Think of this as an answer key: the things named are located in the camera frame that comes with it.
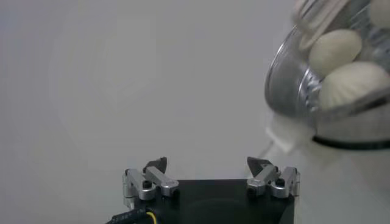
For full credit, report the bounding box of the white steamed baozi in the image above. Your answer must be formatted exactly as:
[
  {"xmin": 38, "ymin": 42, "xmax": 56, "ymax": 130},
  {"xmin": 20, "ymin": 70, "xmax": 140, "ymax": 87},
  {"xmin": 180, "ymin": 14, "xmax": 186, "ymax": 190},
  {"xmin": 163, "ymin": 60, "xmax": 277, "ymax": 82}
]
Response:
[
  {"xmin": 308, "ymin": 28, "xmax": 363, "ymax": 77},
  {"xmin": 317, "ymin": 60, "xmax": 390, "ymax": 111}
]

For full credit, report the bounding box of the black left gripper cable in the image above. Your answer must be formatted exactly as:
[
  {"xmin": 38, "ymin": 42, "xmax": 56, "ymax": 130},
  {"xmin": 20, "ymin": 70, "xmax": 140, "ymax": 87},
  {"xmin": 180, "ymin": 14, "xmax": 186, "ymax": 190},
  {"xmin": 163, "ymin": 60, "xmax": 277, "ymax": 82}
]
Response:
[{"xmin": 105, "ymin": 208, "xmax": 158, "ymax": 224}]

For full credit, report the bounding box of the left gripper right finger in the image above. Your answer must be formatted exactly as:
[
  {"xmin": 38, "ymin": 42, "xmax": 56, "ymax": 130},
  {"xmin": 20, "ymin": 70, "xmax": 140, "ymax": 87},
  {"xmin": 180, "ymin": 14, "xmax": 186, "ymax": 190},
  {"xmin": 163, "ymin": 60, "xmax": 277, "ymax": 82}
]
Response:
[{"xmin": 246, "ymin": 156, "xmax": 301, "ymax": 199}]

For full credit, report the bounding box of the perforated steel steamer basket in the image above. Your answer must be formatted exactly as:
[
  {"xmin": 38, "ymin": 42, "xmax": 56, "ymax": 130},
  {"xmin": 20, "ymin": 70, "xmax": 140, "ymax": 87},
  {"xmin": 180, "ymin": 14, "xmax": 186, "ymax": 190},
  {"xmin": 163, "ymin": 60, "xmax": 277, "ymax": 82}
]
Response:
[{"xmin": 264, "ymin": 26, "xmax": 390, "ymax": 144}]

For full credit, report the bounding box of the round glass pot lid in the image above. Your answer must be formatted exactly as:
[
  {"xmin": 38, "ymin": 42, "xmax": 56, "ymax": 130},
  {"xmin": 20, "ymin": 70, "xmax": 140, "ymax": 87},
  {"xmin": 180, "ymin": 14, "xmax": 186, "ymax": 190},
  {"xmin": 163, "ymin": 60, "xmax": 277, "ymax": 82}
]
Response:
[{"xmin": 264, "ymin": 0, "xmax": 390, "ymax": 118}]

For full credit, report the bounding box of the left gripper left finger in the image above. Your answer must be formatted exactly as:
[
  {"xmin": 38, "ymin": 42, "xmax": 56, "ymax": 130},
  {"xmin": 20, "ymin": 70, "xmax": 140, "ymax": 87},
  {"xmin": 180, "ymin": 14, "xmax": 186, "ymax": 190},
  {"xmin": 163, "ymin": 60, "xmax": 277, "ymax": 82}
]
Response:
[{"xmin": 122, "ymin": 156, "xmax": 180, "ymax": 211}]

